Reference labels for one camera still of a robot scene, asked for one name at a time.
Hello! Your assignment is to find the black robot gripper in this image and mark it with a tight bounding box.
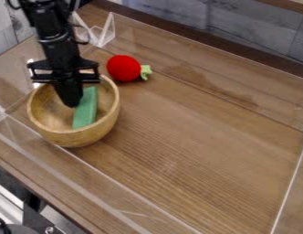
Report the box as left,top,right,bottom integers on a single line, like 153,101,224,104
27,36,100,107

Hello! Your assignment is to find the green rectangular block stick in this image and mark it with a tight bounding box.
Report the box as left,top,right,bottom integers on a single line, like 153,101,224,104
72,86,97,129

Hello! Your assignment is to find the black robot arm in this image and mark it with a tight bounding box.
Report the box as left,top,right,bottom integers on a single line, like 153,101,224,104
7,0,100,108

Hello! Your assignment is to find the brown wooden bowl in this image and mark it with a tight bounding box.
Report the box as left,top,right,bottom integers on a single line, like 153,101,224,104
27,76,120,147

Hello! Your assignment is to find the red plush radish toy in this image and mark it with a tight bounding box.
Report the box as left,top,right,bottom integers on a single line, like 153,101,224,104
107,55,152,82

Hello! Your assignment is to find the black stand under table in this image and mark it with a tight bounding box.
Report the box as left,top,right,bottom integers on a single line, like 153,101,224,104
0,200,65,234

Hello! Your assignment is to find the clear acrylic corner bracket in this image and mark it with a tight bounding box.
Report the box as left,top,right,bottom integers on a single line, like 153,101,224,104
72,13,115,48

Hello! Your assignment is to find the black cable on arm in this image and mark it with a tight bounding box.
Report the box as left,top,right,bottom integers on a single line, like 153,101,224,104
69,24,92,46

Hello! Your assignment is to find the clear acrylic tray wall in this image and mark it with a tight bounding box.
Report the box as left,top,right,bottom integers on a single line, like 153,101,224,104
0,106,202,234

